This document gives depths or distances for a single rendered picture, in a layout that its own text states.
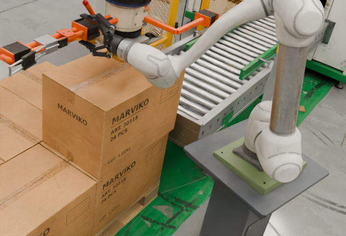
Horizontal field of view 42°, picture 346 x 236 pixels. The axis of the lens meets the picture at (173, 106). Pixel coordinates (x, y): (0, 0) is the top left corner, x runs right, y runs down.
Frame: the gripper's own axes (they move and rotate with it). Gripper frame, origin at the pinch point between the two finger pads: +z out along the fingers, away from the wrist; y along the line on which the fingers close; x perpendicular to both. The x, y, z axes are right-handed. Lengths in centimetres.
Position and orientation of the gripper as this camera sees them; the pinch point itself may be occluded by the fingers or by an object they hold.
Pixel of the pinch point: (84, 29)
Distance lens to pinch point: 191.0
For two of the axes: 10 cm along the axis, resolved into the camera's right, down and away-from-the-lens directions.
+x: 5.6, -3.8, 7.3
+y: -1.6, 8.2, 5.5
